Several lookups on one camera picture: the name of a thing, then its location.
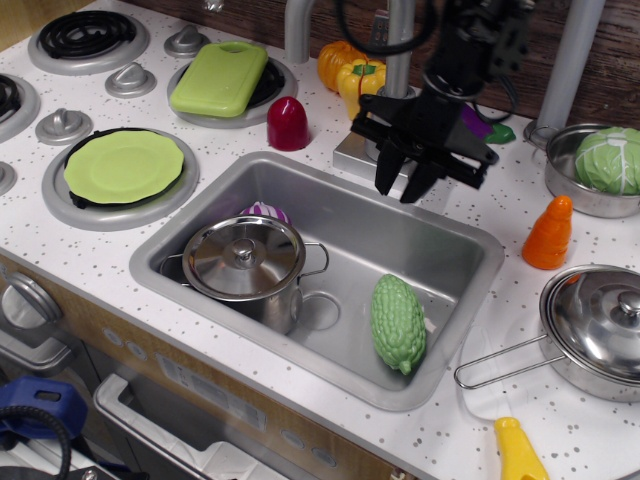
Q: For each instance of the grey post right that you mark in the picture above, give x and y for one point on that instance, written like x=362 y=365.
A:
x=570 y=61

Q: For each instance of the silver toy faucet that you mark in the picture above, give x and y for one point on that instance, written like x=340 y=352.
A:
x=357 y=155

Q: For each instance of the grey burner under plate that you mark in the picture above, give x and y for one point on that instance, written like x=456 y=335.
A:
x=115 y=217

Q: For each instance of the black coil burner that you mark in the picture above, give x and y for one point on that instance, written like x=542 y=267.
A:
x=88 y=42
x=20 y=105

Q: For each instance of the yellow toy handle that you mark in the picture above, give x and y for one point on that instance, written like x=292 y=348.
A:
x=519 y=459

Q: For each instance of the steel saucepan with handle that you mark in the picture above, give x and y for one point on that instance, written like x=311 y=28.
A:
x=585 y=378

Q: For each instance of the grey stove knob edge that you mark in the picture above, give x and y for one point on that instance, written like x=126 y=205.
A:
x=7 y=178

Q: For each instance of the black coil burner left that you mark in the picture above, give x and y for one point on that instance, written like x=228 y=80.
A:
x=20 y=105

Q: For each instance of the grey burner under board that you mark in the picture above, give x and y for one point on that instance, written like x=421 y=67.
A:
x=277 y=81

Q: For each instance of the grey toy spatula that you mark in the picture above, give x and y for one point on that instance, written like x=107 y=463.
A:
x=380 y=29

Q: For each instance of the grey post left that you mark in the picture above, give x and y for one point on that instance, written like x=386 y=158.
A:
x=297 y=30

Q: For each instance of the black coil burner back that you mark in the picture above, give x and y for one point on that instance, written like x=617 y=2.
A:
x=88 y=42

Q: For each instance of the orange toy carrot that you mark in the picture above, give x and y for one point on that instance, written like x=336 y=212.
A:
x=547 y=245

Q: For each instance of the yellow toy bell pepper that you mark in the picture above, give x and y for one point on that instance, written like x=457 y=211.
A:
x=361 y=77

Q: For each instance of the grey stove knob middle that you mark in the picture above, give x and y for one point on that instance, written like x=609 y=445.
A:
x=131 y=81

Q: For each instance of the green plastic cutting board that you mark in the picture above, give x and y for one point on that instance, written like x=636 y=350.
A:
x=220 y=80

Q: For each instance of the grey stove knob front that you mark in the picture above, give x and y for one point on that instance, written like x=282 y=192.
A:
x=63 y=127

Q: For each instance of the steel pot in sink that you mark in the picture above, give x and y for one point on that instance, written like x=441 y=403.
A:
x=278 y=312

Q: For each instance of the purple white toy onion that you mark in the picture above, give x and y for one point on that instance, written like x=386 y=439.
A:
x=263 y=209

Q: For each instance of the green toy cabbage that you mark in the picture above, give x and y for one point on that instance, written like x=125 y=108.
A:
x=608 y=161

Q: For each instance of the grey stove knob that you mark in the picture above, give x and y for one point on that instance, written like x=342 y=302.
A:
x=63 y=127
x=131 y=81
x=186 y=43

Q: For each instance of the steel saucepan lid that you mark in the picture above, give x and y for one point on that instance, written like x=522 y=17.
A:
x=593 y=311

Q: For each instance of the green plastic plate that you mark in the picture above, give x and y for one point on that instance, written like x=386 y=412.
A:
x=123 y=166

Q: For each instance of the dark red toy vegetable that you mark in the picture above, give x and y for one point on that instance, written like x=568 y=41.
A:
x=287 y=125

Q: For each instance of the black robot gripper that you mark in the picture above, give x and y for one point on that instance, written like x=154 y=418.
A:
x=428 y=130

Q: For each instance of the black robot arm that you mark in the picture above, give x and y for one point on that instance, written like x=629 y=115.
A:
x=479 y=42

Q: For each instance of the steel pot lid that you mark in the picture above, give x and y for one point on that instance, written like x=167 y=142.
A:
x=246 y=257

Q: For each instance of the grey post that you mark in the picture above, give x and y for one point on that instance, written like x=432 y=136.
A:
x=570 y=61
x=297 y=30

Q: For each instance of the green toy bitter gourd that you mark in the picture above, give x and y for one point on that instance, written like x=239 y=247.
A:
x=397 y=324

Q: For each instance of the orange toy pumpkin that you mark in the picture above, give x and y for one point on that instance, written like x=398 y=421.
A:
x=331 y=59

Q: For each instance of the white oven door handle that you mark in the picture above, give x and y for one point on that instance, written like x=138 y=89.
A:
x=220 y=460

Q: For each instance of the blue clamp device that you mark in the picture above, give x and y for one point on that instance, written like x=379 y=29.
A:
x=59 y=400

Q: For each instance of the purple toy eggplant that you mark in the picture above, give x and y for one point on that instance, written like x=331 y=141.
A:
x=498 y=134

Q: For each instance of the grey stove knob back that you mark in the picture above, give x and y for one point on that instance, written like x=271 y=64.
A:
x=186 y=43

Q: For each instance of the grey oven dial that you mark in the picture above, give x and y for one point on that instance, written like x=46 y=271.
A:
x=28 y=313

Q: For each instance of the steel pot with cabbage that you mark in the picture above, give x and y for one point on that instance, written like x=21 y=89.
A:
x=560 y=147

